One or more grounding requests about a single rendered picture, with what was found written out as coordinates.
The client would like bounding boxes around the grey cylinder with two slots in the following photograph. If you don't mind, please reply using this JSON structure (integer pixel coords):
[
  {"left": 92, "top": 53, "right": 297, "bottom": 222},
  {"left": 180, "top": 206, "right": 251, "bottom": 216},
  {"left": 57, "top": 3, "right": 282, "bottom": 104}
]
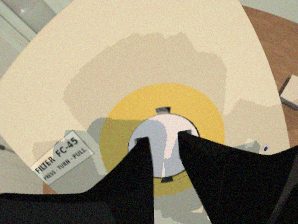
[{"left": 129, "top": 107, "right": 198, "bottom": 177}]

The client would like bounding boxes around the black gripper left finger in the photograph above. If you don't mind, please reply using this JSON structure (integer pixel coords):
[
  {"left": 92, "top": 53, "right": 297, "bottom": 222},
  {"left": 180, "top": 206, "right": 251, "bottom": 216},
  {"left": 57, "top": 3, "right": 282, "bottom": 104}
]
[{"left": 0, "top": 137, "right": 154, "bottom": 224}]

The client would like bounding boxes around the cream rectangular block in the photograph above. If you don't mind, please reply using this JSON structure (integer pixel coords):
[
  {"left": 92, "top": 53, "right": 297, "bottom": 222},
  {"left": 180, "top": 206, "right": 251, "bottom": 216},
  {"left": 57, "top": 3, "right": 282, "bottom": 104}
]
[{"left": 279, "top": 73, "right": 298, "bottom": 109}]

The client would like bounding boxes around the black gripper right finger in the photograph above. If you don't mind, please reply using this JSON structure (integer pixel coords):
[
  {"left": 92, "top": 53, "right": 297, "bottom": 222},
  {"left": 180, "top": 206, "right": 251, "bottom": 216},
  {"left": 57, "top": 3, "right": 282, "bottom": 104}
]
[{"left": 178, "top": 131, "right": 298, "bottom": 224}]

